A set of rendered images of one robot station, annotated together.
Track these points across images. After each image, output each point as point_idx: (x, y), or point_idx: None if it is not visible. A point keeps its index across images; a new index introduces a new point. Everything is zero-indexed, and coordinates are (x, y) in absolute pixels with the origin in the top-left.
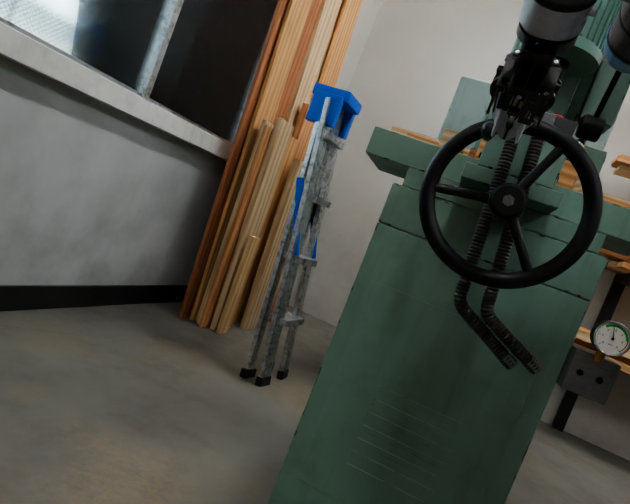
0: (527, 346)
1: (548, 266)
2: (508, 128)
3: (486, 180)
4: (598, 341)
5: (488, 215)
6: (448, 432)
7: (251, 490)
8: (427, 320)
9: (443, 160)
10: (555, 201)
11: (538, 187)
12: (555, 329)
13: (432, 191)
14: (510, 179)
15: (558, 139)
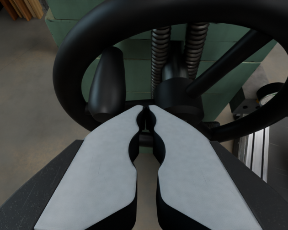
0: (210, 95)
1: (228, 137)
2: (146, 123)
3: (144, 35)
4: (262, 102)
5: (160, 81)
6: None
7: None
8: (140, 99)
9: (70, 97)
10: (241, 36)
11: (217, 25)
12: (230, 83)
13: (85, 119)
14: (176, 25)
15: (267, 28)
